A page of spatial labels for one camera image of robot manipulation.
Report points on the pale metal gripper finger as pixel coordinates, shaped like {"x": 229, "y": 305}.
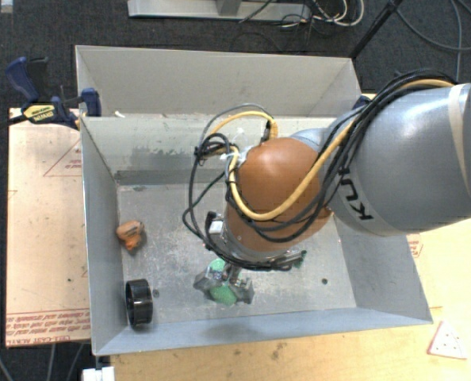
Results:
{"x": 203, "y": 282}
{"x": 246, "y": 290}

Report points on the green round toy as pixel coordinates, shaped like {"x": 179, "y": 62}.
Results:
{"x": 222, "y": 294}

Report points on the grey metal bin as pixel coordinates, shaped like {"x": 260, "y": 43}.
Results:
{"x": 172, "y": 89}

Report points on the brown cardboard board red print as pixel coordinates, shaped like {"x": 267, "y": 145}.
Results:
{"x": 45, "y": 220}

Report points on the black cylinder on white bracket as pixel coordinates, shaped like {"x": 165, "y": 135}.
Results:
{"x": 215, "y": 224}

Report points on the orange lumpy toy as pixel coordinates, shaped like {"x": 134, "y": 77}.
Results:
{"x": 131, "y": 234}

